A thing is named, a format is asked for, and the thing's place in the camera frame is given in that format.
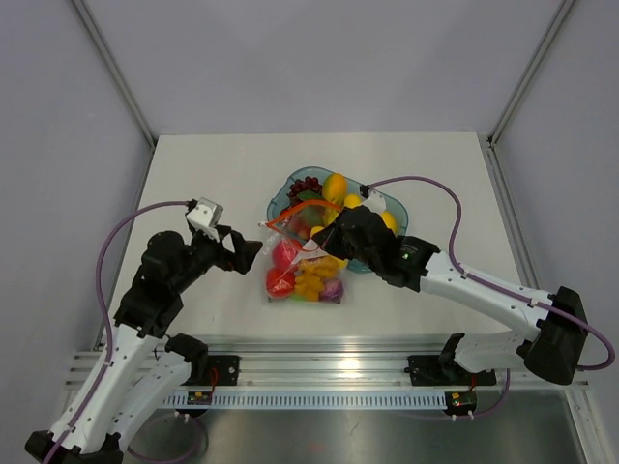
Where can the left aluminium frame post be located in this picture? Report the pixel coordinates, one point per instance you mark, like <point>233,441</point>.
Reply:
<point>95,35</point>

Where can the yellow ginger root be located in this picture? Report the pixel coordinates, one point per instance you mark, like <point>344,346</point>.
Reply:
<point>311,274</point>

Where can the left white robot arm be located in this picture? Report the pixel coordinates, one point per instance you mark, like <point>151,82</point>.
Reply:
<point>141,364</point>

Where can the teal plastic food tray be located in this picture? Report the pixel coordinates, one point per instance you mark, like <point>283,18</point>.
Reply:
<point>280,201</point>

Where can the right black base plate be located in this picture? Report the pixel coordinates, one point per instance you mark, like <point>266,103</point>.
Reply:
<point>428,371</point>

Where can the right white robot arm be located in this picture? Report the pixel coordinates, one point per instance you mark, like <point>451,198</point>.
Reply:
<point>544,333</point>

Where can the small circuit board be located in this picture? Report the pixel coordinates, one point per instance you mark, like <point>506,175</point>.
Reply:
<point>203,398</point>
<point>462,400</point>

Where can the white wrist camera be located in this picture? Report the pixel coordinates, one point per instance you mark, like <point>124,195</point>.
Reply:
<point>203,218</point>
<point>375,201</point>

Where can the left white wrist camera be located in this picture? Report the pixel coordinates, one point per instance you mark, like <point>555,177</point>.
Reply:
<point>203,218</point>

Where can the yellow green mango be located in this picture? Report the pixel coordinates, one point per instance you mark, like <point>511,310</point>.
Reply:
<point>334,188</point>

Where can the orange red tomato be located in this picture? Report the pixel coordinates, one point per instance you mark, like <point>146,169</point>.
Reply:
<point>279,284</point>

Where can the right aluminium frame post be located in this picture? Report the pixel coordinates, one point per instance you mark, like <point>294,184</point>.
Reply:
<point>550,36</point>

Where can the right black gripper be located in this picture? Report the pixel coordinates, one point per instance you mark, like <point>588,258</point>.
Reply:
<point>329,239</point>

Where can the yellow banana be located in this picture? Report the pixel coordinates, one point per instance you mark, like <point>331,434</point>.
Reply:
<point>352,201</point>

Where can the yellow lemon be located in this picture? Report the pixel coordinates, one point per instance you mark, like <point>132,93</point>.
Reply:
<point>390,221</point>

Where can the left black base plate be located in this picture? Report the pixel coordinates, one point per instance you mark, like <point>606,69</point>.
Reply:
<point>221,370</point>

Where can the left small circuit board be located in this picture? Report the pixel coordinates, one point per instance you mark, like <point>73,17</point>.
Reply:
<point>203,398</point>

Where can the aluminium frame post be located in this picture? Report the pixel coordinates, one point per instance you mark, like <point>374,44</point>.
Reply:
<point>550,36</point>
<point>95,35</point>

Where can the red apple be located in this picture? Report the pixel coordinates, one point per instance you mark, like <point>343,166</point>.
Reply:
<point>284,253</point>

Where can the clear orange zip top bag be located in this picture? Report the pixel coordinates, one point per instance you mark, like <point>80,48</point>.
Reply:
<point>277,230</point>

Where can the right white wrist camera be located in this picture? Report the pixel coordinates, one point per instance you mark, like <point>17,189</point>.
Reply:
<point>375,201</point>

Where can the purple onion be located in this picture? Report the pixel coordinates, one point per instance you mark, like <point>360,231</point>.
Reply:
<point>333,291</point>

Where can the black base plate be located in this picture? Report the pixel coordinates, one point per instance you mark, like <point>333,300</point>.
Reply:
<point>221,370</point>
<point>428,371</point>

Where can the white slotted cable duct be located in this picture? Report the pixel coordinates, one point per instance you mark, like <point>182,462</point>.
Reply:
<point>314,400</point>

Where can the purple grape bunch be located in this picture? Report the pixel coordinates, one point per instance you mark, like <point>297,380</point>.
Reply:
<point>307,184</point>

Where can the right small circuit board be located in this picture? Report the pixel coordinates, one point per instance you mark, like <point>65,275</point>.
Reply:
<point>462,400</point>

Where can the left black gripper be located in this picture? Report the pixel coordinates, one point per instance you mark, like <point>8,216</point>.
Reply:
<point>245,251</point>

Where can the aluminium mounting rail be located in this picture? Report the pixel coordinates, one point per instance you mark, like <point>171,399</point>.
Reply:
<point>323,364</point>

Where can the green leaf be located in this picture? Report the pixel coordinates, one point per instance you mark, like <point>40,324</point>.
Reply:
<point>308,195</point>

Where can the orange yellow pepper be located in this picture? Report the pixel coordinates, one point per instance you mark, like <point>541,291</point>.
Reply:
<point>300,225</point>

